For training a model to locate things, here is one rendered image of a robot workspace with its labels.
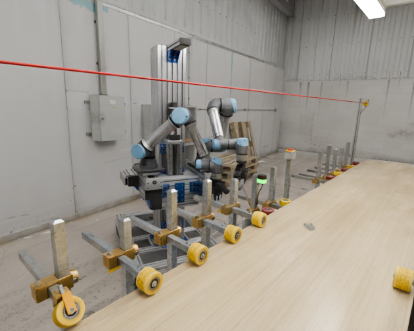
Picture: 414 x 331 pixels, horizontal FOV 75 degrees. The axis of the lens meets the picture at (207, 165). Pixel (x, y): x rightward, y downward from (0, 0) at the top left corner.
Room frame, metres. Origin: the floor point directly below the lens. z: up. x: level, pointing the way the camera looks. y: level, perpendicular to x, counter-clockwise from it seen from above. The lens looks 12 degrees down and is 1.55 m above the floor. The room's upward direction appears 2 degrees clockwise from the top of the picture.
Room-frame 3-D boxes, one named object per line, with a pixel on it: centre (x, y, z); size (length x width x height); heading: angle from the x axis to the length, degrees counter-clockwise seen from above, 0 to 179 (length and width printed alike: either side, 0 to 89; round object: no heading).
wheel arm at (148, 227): (1.20, 0.21, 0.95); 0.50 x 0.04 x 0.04; 49
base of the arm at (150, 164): (2.19, 0.48, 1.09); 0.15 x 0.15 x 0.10
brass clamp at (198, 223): (1.38, 0.01, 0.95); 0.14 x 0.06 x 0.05; 139
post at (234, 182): (1.58, -0.17, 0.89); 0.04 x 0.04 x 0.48; 49
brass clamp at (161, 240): (1.19, 0.17, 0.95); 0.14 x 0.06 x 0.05; 139
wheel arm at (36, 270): (0.86, 0.59, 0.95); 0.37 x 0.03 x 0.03; 49
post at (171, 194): (1.20, 0.16, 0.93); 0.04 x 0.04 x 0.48; 49
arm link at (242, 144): (1.84, -0.24, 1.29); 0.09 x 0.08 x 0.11; 14
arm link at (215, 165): (1.94, -0.07, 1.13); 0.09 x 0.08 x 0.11; 79
